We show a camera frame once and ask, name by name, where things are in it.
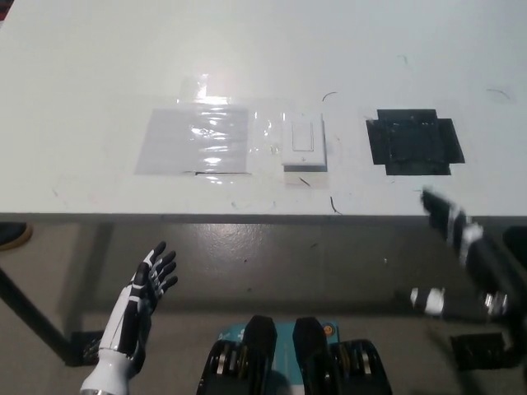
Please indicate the dark shoe with tan sole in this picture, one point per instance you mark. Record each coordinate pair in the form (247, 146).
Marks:
(12, 236)

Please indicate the black diagonal table brace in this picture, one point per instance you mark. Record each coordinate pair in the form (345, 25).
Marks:
(33, 312)

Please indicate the black taped table foot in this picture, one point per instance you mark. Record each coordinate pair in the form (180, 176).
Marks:
(477, 351)
(86, 349)

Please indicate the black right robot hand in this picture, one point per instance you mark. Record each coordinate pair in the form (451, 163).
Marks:
(490, 271)

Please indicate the black tape square patch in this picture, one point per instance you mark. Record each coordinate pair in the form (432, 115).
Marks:
(411, 142)

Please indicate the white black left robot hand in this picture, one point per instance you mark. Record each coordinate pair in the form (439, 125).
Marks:
(127, 321)

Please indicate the black ribbed robot body block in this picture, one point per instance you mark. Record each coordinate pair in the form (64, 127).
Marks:
(329, 358)
(255, 354)

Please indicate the clear plastic sheet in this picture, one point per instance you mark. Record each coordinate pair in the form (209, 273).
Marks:
(177, 144)

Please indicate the white rocker wall switch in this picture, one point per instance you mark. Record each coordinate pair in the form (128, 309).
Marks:
(302, 142)

